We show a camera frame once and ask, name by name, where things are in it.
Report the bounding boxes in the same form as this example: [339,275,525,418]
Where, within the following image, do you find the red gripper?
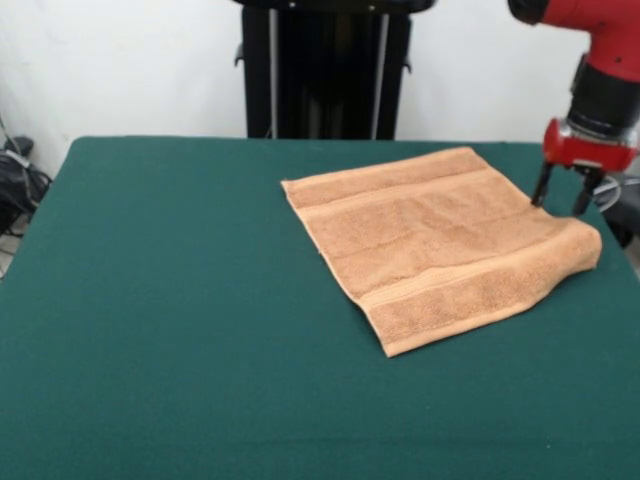
[530,117,640,217]

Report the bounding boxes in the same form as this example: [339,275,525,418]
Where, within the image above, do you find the tan terry towel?
[279,145,604,359]

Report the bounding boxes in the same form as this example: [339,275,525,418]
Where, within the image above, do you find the dark green table cloth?
[0,135,640,480]

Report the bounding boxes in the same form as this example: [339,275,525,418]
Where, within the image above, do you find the black equipment bundle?
[0,152,54,236]

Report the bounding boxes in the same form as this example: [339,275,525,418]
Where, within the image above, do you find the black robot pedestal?
[233,0,434,140]

